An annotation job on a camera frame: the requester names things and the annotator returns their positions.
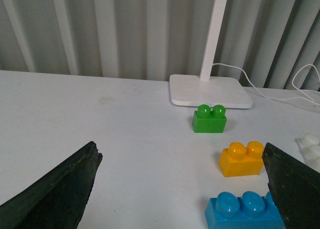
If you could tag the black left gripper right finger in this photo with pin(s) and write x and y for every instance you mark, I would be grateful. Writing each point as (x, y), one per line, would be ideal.
(295, 188)

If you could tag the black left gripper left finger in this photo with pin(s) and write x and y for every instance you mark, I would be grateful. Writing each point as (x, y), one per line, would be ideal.
(59, 198)

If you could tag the yellow two-stud toy block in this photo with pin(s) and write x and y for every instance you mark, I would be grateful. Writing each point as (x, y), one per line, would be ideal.
(240, 160)

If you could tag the blue three-stud toy block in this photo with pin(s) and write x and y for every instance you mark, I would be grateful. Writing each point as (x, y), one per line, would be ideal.
(250, 211)

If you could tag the green two-stud toy block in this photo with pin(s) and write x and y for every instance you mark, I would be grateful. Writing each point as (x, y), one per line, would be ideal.
(209, 120)

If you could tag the white desk lamp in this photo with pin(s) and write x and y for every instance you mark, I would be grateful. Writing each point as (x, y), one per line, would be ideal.
(195, 90)

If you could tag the white studded base plate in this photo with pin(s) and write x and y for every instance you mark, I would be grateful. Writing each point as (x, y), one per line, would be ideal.
(309, 147)

